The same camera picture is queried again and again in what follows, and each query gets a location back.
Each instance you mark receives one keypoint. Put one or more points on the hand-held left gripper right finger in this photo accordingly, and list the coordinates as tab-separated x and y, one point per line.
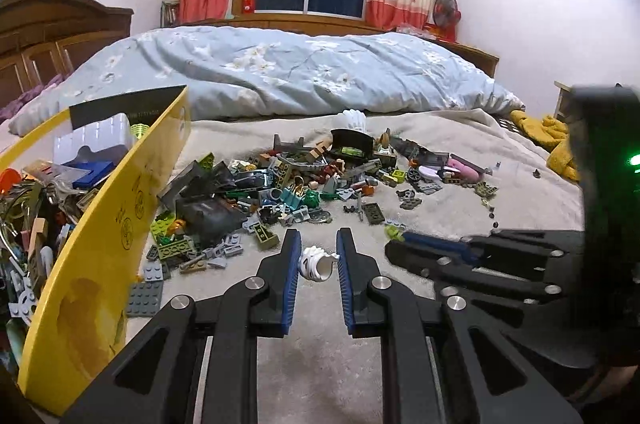
346	284

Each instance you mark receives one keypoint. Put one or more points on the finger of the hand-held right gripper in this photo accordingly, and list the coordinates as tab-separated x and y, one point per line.
440	246
425	266

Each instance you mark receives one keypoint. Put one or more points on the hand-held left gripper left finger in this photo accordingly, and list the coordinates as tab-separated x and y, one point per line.
291	284

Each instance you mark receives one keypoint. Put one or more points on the white toy helmet piece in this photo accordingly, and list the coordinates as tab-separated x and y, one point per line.
315	264

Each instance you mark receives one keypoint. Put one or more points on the yellow cardboard box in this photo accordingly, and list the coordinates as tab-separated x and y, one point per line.
100	279

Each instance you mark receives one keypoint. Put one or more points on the pink toy piece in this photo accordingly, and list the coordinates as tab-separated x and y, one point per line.
465	169

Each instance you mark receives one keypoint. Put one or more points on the pile of loose toy bricks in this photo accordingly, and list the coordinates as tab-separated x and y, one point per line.
300	184

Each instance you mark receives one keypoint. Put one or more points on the yellow plush cloth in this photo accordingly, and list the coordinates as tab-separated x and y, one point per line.
550	139

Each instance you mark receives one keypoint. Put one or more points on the light wooden bedside table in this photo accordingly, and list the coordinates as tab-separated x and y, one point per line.
562	101

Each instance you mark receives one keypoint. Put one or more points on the black plastic cup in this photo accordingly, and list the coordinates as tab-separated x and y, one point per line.
350	141

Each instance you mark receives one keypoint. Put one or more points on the white shuttlecock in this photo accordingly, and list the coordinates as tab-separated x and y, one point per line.
356	121

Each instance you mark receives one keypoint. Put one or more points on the wooden bed footboard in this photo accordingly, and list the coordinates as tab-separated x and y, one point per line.
475	56

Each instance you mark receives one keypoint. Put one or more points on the blue floral quilt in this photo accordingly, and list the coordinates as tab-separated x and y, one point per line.
275	69

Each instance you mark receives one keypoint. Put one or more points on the red standing fan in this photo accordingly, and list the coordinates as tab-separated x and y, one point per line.
445	11

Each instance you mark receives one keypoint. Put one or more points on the clear plastic case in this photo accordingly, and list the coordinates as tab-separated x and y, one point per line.
95	136

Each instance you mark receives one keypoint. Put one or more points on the heap of boxed toy parts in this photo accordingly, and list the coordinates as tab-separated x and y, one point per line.
30	214

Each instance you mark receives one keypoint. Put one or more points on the small red box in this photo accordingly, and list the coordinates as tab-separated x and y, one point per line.
250	4

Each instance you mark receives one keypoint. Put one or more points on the row of books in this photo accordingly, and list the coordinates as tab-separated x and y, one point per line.
171	10

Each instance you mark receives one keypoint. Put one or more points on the purple cloth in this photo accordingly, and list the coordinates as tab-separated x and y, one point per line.
30	96

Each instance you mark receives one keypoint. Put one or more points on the dark wooden headboard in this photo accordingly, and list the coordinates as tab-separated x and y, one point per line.
50	34

